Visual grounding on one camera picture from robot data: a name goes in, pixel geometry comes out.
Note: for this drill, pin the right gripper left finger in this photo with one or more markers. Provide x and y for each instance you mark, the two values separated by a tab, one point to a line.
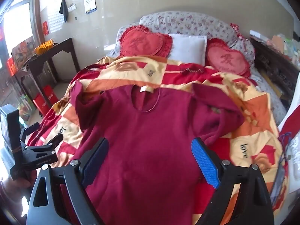
59	194

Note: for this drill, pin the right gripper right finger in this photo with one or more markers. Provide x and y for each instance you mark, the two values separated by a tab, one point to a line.
253	204

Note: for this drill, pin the dark red sweater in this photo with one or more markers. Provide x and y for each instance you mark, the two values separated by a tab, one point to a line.
149	175

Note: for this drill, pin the person's left hand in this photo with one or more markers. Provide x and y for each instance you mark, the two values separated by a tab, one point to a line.
12	190

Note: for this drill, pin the white red embroidered garment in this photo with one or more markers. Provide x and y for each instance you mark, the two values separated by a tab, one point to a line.
289	138

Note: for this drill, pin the red orange cream blanket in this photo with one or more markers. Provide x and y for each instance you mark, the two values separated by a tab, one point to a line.
254	142

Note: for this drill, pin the red gift bag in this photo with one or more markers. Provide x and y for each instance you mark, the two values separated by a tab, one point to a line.
50	94
41	105

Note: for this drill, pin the dark wooden side table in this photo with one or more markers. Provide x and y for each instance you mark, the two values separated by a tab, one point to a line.
35	65

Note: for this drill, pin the yellow plastic basket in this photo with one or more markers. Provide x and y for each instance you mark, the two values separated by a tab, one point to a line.
44	47

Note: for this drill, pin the right red heart pillow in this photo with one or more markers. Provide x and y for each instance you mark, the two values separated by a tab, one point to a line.
223	59

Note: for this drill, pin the red heart pillow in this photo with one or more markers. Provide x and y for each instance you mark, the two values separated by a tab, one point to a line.
140	40
223	59

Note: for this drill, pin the white pillow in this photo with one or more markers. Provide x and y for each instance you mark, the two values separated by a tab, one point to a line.
188	49

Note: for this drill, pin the dark hanging cloth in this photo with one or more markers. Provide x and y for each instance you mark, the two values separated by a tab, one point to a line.
64	10

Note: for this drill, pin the left red heart pillow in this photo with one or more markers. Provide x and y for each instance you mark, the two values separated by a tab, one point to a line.
140	40

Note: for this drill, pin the floral quilt bedding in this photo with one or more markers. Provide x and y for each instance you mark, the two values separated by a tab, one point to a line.
197	24

